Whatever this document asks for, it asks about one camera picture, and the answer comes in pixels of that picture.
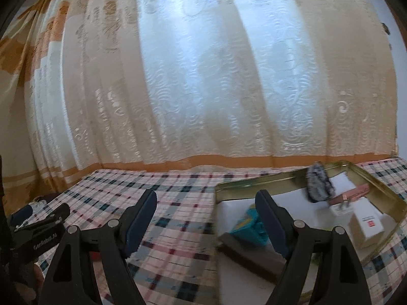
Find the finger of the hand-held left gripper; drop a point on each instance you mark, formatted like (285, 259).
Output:
(20, 214)
(58, 211)

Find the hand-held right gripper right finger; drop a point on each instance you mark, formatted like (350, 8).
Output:
(268, 222)

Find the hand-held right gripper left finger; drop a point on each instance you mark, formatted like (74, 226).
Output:
(141, 222)

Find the cyan toy brick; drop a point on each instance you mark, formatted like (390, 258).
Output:
(248, 227)

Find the dark brown box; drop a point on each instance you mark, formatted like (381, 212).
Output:
(248, 254)

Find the gold metal tin box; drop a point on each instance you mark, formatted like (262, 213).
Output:
(276, 181)

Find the black and white patterned pouch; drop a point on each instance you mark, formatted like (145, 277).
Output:
(318, 182)

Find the white charger adapter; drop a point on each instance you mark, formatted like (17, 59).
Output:
(341, 209)

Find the rose gold rectangular case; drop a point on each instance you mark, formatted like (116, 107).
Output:
(353, 193)

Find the white box with red label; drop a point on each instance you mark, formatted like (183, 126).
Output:
(365, 225)

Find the person's left hand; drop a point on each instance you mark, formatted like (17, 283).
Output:
(33, 279)

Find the white paper liner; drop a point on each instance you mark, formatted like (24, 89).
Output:
(295, 206)

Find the plaid tablecloth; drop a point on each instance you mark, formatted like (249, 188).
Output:
(178, 197)

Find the cream patterned curtain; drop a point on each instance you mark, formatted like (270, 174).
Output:
(206, 70)

